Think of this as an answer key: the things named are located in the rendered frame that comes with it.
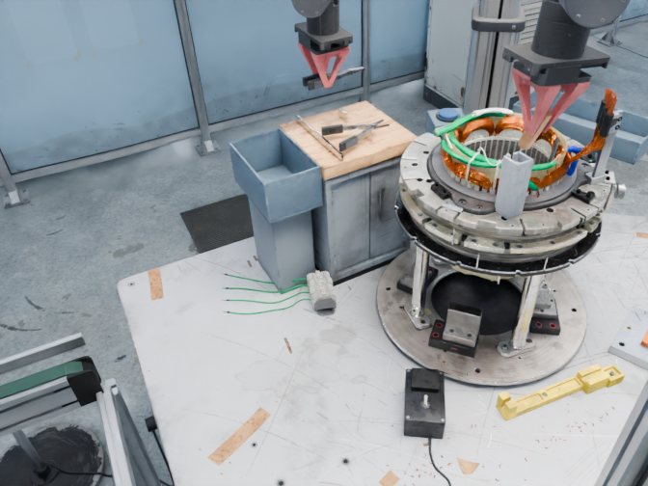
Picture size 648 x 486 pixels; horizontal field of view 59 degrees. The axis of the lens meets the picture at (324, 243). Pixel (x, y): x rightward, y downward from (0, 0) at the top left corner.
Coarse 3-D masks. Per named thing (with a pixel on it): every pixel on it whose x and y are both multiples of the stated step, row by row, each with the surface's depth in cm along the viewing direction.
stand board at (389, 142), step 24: (312, 120) 113; (336, 120) 112; (360, 120) 112; (384, 120) 112; (312, 144) 105; (336, 144) 105; (360, 144) 105; (384, 144) 104; (408, 144) 105; (336, 168) 100; (360, 168) 102
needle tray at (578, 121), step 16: (560, 96) 118; (576, 112) 117; (592, 112) 115; (624, 112) 110; (560, 128) 110; (576, 128) 108; (592, 128) 105; (624, 128) 112; (640, 128) 110; (624, 144) 103; (640, 144) 101; (624, 160) 104
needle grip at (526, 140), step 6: (546, 114) 68; (546, 120) 68; (540, 126) 69; (534, 132) 70; (540, 132) 71; (522, 138) 72; (528, 138) 71; (534, 138) 71; (522, 144) 73; (528, 144) 72
